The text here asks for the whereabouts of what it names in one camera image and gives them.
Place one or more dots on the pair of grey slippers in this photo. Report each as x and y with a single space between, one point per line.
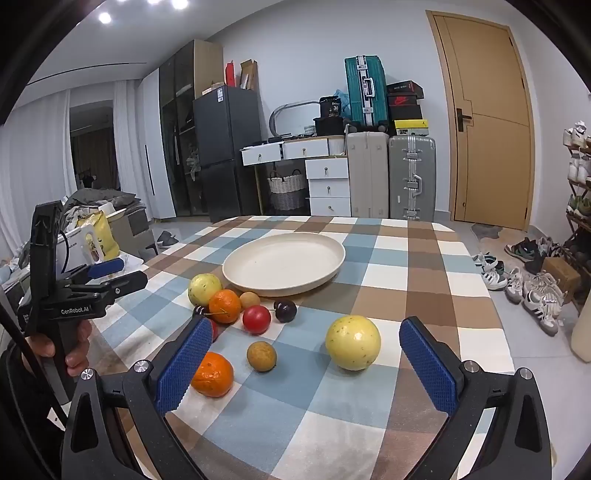
167 240

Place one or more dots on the yellow and black shoe box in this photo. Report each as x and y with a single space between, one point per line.
411 128

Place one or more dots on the grey bedding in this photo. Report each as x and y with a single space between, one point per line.
106 198

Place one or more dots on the person's left hand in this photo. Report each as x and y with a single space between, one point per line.
81 346

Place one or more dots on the dark red cherry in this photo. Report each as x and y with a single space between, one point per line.
201 310
286 310

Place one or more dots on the black shoe box red stripe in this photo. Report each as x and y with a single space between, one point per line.
404 87

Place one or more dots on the white desk with drawers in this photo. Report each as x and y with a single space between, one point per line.
328 168

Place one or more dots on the plain black shoe box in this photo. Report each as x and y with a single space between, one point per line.
405 113

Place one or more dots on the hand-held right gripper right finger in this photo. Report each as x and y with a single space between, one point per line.
427 364

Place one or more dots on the cream round plate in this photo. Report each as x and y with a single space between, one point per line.
281 263

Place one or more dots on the dark grey refrigerator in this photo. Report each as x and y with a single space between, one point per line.
226 138

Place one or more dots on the silver suitcase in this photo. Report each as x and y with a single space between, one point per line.
399 184

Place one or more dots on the yellow bag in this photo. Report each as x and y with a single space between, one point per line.
104 240

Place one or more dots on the red and black shoe box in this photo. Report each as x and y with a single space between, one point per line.
404 100

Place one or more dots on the flat cardboard box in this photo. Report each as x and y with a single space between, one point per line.
213 87

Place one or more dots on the orange mandarin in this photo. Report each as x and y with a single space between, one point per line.
214 374
225 306

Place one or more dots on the beige suitcase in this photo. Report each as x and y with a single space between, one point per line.
367 175

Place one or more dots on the woven laundry basket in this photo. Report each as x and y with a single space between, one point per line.
287 194

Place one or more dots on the black storage box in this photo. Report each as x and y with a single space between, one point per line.
328 127

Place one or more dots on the red tomato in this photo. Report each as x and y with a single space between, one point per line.
215 330
256 319

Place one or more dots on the group of racked shoes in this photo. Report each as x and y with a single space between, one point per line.
577 138

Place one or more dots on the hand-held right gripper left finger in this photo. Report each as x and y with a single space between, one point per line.
184 364

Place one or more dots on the small white basket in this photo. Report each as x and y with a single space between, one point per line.
309 129

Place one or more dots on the brown cardboard box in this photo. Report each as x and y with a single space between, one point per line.
561 272

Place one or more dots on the white cabinet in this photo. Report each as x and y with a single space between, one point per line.
150 138

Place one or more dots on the person's left forearm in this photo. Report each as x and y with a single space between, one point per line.
23 415

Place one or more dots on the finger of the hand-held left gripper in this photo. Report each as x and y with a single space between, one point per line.
106 267
129 282

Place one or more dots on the white ribbed bin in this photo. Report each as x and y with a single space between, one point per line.
337 145

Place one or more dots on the brown longan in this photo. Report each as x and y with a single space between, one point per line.
250 299
262 356

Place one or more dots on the wooden door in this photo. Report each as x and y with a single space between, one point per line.
485 161

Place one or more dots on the black printed pouch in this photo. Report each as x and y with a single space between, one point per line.
330 108

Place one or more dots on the glass door wardrobe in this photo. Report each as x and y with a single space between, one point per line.
178 115

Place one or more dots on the yellow guava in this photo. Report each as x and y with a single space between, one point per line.
353 342

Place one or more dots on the tall cardboard box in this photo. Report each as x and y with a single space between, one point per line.
248 76

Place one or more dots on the white curtain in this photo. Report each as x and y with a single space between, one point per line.
129 138
32 184

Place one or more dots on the yellow-green guava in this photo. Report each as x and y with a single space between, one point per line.
205 287

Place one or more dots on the oval mirror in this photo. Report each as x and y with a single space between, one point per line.
295 115

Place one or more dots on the teal suitcase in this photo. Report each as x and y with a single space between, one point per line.
358 87

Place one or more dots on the blue plastic bag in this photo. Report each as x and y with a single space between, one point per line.
342 97

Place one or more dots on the pile of sneakers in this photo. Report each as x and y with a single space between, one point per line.
540 300

